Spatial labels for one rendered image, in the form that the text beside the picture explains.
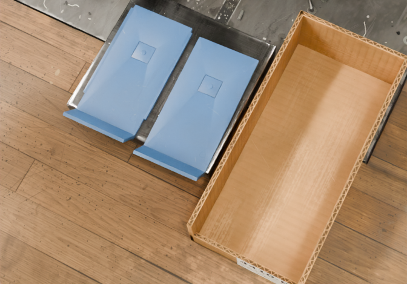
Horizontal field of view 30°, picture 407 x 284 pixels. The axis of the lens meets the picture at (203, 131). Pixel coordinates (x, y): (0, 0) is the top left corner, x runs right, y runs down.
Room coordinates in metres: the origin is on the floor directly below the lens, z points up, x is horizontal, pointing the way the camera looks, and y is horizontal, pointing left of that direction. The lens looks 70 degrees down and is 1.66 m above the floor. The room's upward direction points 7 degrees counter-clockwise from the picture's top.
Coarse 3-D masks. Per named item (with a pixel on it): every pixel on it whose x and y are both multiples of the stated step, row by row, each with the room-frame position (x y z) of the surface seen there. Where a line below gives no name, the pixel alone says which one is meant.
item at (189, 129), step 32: (192, 64) 0.34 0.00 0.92; (224, 64) 0.33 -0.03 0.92; (256, 64) 0.33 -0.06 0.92; (192, 96) 0.30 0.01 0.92; (224, 96) 0.30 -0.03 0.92; (160, 128) 0.27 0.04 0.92; (192, 128) 0.27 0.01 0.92; (224, 128) 0.26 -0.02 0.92; (160, 160) 0.23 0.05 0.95; (192, 160) 0.23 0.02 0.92
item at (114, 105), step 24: (144, 24) 0.39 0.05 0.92; (168, 24) 0.39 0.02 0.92; (120, 48) 0.37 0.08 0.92; (168, 48) 0.36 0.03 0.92; (120, 72) 0.34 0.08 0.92; (144, 72) 0.34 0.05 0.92; (96, 96) 0.32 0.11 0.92; (120, 96) 0.31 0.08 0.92; (144, 96) 0.31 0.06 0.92; (96, 120) 0.29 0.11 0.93; (120, 120) 0.29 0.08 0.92
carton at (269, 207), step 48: (288, 48) 0.33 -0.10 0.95; (336, 48) 0.33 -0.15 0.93; (384, 48) 0.31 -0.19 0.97; (288, 96) 0.30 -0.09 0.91; (336, 96) 0.29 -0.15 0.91; (384, 96) 0.28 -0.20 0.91; (240, 144) 0.24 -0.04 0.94; (288, 144) 0.24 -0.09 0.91; (336, 144) 0.24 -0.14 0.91; (240, 192) 0.20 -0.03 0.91; (288, 192) 0.19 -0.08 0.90; (336, 192) 0.19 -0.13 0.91; (240, 240) 0.15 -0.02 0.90; (288, 240) 0.14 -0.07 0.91
